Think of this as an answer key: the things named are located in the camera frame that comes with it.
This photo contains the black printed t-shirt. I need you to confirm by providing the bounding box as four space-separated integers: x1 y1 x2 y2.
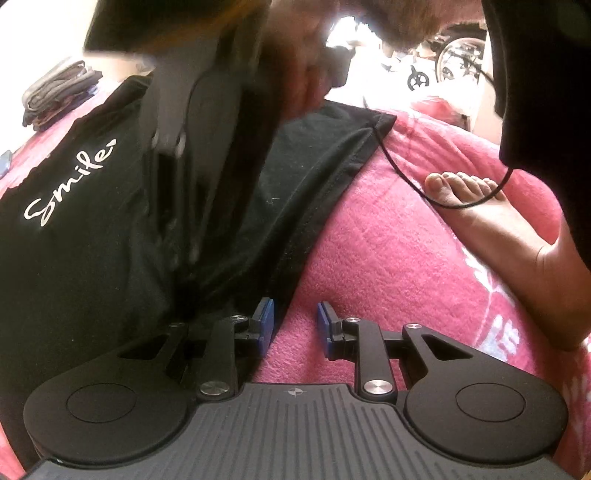
0 76 398 462

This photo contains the person's right hand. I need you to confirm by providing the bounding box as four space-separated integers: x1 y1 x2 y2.
272 9 340 112

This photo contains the stack of folded clothes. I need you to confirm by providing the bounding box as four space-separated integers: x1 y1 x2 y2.
21 69 101 125

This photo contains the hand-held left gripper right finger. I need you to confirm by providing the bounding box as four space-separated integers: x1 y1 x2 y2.
316 301 474 402

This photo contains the patterned folded garment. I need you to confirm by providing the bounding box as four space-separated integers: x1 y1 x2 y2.
33 108 71 131

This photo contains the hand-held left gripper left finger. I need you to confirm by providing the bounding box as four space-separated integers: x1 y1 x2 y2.
117 298 275 401

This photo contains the wheelchair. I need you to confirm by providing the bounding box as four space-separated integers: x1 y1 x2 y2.
434 33 491 87

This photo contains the pink floral blanket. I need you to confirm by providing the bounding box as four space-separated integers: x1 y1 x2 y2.
0 92 591 480

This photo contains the person's black garment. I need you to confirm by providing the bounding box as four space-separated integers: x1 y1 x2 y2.
482 0 591 269

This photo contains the person's bare foot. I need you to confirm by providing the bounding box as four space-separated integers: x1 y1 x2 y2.
424 172 591 350

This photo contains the person's right forearm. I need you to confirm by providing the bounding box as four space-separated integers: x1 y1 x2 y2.
339 0 445 48

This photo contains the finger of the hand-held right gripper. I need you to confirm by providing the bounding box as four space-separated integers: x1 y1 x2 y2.
152 152 218 273

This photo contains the black cable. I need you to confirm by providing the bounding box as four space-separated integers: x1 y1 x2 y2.
365 60 514 211

